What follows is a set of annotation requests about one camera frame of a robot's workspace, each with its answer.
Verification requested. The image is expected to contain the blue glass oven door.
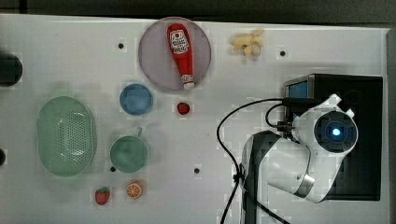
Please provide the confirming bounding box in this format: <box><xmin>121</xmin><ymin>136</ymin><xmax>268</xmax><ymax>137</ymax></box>
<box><xmin>289</xmin><ymin>81</ymin><xmax>308</xmax><ymax>98</ymax></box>

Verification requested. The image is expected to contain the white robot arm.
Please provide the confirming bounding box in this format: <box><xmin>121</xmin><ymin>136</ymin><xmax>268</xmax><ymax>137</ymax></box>
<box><xmin>240</xmin><ymin>94</ymin><xmax>359</xmax><ymax>224</ymax></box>

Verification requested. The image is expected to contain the black toaster oven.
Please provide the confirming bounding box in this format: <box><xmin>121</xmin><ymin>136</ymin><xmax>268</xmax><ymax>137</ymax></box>
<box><xmin>284</xmin><ymin>74</ymin><xmax>383</xmax><ymax>201</ymax></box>

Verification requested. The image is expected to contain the small toy strawberry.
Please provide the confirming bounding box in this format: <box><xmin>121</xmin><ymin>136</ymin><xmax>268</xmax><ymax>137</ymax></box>
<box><xmin>177</xmin><ymin>102</ymin><xmax>191</xmax><ymax>115</ymax></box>

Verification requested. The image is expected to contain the blue bowl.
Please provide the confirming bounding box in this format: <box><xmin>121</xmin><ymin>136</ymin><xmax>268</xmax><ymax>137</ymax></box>
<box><xmin>120</xmin><ymin>83</ymin><xmax>153</xmax><ymax>116</ymax></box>

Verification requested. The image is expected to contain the grey round plate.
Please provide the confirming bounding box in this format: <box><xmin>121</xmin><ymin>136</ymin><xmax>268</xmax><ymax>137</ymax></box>
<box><xmin>138</xmin><ymin>17</ymin><xmax>211</xmax><ymax>91</ymax></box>

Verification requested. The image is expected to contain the red ketchup bottle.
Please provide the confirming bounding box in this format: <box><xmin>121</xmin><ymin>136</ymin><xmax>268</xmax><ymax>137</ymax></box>
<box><xmin>166</xmin><ymin>23</ymin><xmax>194</xmax><ymax>90</ymax></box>

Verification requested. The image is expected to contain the green mug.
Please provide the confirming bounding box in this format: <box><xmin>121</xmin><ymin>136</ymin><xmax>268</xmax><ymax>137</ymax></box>
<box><xmin>109</xmin><ymin>127</ymin><xmax>149</xmax><ymax>173</ymax></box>

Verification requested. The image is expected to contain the peeled toy banana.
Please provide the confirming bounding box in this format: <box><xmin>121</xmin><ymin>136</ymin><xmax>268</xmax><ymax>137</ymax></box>
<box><xmin>231</xmin><ymin>30</ymin><xmax>263</xmax><ymax>57</ymax></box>

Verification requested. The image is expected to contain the toy orange slice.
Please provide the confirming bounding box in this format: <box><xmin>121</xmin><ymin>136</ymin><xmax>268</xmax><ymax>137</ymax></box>
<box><xmin>126</xmin><ymin>181</ymin><xmax>144</xmax><ymax>200</ymax></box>

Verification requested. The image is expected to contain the large toy strawberry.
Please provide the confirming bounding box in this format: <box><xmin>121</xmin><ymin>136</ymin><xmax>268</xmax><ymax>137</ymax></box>
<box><xmin>94</xmin><ymin>187</ymin><xmax>110</xmax><ymax>205</ymax></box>

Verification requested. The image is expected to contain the green perforated basket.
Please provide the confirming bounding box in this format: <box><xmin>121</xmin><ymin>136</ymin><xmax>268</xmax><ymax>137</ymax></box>
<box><xmin>36</xmin><ymin>96</ymin><xmax>97</xmax><ymax>177</ymax></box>

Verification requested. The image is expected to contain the black cylinder cup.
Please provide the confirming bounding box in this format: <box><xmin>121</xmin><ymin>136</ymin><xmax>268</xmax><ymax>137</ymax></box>
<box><xmin>0</xmin><ymin>52</ymin><xmax>22</xmax><ymax>87</ymax></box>
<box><xmin>0</xmin><ymin>148</ymin><xmax>7</xmax><ymax>166</ymax></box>

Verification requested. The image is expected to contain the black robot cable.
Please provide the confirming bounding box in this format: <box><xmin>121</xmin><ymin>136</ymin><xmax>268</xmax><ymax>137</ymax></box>
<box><xmin>216</xmin><ymin>98</ymin><xmax>290</xmax><ymax>224</ymax></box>

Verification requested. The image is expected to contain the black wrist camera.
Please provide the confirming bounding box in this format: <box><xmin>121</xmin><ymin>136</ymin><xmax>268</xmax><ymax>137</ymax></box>
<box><xmin>276</xmin><ymin>121</ymin><xmax>294</xmax><ymax>138</ymax></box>

